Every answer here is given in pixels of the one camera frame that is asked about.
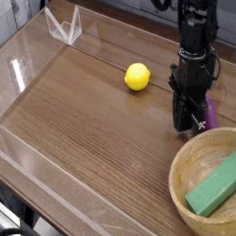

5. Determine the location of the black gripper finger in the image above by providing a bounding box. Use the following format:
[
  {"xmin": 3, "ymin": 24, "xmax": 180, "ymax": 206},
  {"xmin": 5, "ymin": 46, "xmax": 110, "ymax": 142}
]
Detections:
[
  {"xmin": 191, "ymin": 114, "xmax": 206, "ymax": 133},
  {"xmin": 172, "ymin": 93, "xmax": 193, "ymax": 132}
]

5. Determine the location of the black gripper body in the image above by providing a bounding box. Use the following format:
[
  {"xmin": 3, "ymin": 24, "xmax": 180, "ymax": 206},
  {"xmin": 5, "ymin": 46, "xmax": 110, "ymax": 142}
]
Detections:
[{"xmin": 166, "ymin": 46, "xmax": 223, "ymax": 115}]

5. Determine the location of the purple toy eggplant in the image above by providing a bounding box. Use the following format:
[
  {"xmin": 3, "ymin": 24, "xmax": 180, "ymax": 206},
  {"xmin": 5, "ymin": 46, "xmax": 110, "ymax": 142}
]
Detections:
[{"xmin": 205, "ymin": 95, "xmax": 218, "ymax": 130}]

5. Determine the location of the brown wooden bowl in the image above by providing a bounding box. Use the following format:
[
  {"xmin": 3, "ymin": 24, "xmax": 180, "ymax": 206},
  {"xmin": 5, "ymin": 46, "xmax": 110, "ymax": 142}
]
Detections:
[{"xmin": 168, "ymin": 127, "xmax": 236, "ymax": 236}]

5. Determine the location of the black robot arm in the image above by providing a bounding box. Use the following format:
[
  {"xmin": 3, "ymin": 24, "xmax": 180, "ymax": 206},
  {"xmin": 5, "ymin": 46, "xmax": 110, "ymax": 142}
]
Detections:
[{"xmin": 151, "ymin": 0, "xmax": 221, "ymax": 132}]

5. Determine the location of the yellow toy lemon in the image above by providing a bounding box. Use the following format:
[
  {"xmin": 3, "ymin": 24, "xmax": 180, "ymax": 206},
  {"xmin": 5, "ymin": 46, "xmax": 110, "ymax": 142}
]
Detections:
[{"xmin": 124, "ymin": 62, "xmax": 151, "ymax": 91}]

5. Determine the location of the green rectangular block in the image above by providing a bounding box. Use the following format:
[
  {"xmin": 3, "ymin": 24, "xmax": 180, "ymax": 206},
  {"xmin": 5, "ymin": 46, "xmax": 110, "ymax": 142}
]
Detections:
[{"xmin": 185, "ymin": 152, "xmax": 236, "ymax": 217}]

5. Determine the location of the clear acrylic corner bracket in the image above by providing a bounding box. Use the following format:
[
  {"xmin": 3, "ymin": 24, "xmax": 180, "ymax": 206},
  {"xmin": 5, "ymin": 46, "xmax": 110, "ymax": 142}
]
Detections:
[{"xmin": 44, "ymin": 6, "xmax": 82, "ymax": 46}]

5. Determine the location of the clear acrylic tray wall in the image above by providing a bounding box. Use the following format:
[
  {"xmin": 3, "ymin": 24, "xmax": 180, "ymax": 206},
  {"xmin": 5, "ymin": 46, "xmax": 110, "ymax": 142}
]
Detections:
[{"xmin": 0, "ymin": 123, "xmax": 161, "ymax": 236}]

